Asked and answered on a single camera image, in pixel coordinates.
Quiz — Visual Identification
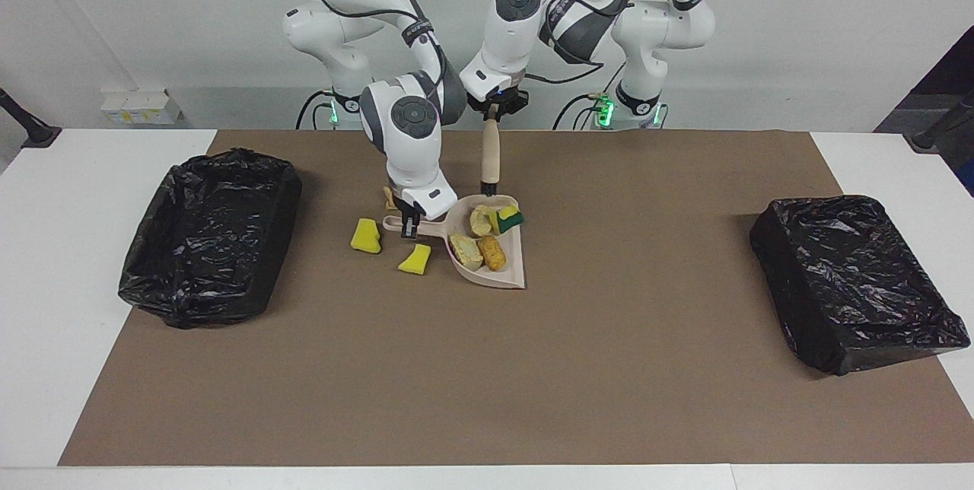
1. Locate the small yellow sponge piece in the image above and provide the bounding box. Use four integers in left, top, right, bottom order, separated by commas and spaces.
397, 243, 432, 276

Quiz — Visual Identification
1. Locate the beige hand brush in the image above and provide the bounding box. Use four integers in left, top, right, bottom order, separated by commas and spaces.
478, 116, 503, 198

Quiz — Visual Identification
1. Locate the pale blocky bread chunk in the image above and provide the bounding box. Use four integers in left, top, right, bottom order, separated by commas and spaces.
449, 234, 485, 272

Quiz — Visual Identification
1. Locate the pale crumbly bread chunk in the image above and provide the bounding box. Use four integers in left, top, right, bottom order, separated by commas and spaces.
469, 205, 499, 238

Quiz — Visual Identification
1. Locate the orange-brown bread roll piece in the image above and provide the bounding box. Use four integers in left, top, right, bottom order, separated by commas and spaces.
477, 235, 508, 272

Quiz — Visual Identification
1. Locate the yellow sponge with green pad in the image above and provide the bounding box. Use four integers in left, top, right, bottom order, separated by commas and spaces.
493, 205, 526, 236

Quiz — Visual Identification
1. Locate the beige plastic dustpan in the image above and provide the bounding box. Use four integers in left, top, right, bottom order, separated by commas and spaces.
382, 195, 527, 291

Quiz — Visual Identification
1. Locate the black bag lined bin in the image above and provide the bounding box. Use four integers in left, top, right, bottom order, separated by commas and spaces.
750, 195, 971, 377
118, 148, 303, 329

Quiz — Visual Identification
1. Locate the brown paper table mat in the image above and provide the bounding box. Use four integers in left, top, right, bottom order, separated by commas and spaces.
57, 129, 974, 468

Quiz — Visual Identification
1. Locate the black clamp stand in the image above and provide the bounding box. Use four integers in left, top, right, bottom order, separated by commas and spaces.
904, 91, 974, 154
0, 87, 62, 148

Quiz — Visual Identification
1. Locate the black base cable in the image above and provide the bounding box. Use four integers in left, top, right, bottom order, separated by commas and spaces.
295, 89, 339, 130
552, 91, 610, 130

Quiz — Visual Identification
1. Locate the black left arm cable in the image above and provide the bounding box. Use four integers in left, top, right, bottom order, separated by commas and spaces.
525, 0, 663, 88

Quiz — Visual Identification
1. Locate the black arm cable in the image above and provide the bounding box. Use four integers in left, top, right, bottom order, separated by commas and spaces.
525, 0, 663, 88
257, 0, 450, 107

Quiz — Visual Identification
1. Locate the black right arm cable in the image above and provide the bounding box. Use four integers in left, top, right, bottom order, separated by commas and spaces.
257, 0, 450, 107

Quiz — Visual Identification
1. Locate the white wall socket box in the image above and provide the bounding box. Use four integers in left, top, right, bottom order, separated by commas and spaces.
101, 89, 183, 126

